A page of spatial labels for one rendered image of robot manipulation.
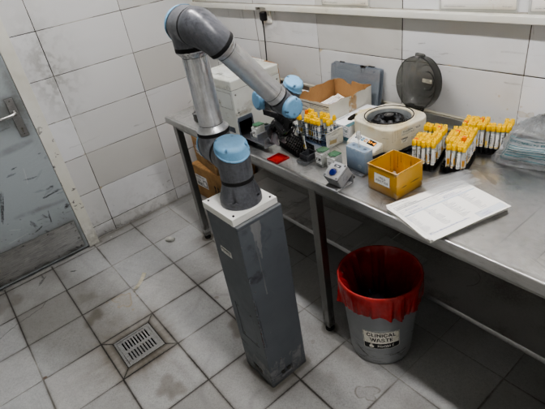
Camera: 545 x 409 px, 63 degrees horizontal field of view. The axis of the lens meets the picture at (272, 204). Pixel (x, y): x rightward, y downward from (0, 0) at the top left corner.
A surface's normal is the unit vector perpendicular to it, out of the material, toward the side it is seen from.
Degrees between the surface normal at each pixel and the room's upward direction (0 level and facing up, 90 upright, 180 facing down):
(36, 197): 90
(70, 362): 0
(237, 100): 90
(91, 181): 90
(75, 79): 90
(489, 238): 0
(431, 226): 0
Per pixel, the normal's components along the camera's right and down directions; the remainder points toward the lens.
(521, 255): -0.15, -0.84
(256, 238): 0.62, 0.34
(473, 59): -0.76, 0.44
